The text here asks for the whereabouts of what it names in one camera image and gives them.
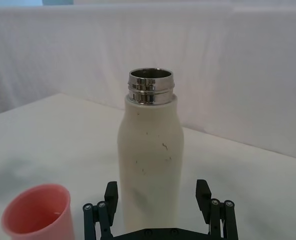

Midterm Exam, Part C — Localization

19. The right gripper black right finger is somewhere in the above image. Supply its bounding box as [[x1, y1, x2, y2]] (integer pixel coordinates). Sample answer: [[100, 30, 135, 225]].
[[195, 178, 239, 240]]

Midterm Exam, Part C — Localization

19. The white table cloth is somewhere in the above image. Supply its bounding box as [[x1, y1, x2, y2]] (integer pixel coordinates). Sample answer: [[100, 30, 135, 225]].
[[0, 92, 296, 240]]

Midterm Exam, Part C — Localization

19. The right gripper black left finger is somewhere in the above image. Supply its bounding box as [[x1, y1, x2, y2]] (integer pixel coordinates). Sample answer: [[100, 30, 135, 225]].
[[82, 181, 119, 240]]

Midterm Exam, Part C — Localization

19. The white curtain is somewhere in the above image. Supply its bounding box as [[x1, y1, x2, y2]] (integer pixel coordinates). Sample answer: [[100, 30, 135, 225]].
[[0, 4, 296, 150]]

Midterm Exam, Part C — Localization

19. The cream vacuum bottle steel neck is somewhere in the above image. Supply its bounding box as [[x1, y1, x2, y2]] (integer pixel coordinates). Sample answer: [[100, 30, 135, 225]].
[[117, 66, 185, 235]]

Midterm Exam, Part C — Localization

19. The pink plastic cup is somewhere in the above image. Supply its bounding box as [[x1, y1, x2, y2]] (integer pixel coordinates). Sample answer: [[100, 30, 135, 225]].
[[1, 183, 76, 240]]

